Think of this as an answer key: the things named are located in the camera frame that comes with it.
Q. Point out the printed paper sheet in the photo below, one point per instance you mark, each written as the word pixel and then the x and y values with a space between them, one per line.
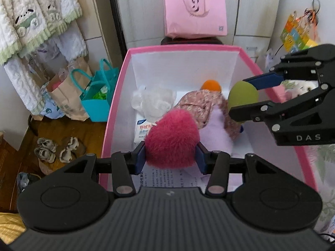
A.
pixel 170 177

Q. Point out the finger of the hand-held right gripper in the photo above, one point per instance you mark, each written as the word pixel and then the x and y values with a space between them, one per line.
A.
pixel 267 80
pixel 251 111

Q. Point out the purple plush toy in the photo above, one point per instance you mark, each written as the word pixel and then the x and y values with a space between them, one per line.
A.
pixel 217 133

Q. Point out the floral pink cloth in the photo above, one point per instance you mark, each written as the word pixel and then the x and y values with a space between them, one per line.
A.
pixel 199 102

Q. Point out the pink fluffy pompom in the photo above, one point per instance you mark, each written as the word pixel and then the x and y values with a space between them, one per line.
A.
pixel 171 138

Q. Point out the grey fluffy shoe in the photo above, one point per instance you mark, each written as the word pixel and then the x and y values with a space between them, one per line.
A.
pixel 72 147
pixel 44 154
pixel 47 143

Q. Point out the white knitted garment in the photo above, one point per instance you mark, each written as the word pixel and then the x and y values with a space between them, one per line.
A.
pixel 28 78

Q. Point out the yellow cloth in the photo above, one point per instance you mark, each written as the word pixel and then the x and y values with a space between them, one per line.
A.
pixel 10 224

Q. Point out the colourful gift bag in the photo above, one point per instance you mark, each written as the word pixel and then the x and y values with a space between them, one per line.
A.
pixel 295 36

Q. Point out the cream knitted jacket green trim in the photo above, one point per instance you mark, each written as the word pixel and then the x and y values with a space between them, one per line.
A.
pixel 57 5
pixel 21 26

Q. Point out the white wardrobe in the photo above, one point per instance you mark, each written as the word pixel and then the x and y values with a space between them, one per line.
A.
pixel 251 10

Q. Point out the blue printed plastic bag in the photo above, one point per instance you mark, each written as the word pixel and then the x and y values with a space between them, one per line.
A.
pixel 51 109

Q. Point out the pink paper bag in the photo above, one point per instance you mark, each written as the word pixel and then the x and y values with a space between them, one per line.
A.
pixel 195 10

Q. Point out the black stool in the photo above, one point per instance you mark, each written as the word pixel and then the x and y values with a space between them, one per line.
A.
pixel 191 41

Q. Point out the grey patterned cloth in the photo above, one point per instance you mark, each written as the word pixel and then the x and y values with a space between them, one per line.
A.
pixel 26 180

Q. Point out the orange foam ball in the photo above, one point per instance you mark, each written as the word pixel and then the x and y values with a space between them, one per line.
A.
pixel 210 85

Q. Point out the white and brown plush toy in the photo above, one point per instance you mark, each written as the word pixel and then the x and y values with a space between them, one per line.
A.
pixel 301 90

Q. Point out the green foam ball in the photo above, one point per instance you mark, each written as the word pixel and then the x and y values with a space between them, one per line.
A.
pixel 242 94

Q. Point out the teal plastic tote bag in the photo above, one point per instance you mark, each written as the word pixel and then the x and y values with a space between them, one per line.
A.
pixel 110 75
pixel 95 107

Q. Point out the wet wipes packet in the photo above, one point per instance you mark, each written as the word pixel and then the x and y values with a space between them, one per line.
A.
pixel 142 130

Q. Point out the pink storage box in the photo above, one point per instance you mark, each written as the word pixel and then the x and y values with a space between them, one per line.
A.
pixel 183 65

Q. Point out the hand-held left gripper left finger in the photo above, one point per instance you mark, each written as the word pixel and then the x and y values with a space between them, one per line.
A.
pixel 140 157

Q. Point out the white plastic bag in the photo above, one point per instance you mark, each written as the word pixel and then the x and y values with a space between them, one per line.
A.
pixel 154 99

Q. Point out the brown paper bag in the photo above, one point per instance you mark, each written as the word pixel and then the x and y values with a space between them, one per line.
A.
pixel 66 94

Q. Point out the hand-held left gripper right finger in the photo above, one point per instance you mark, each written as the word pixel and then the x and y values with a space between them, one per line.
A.
pixel 201 159

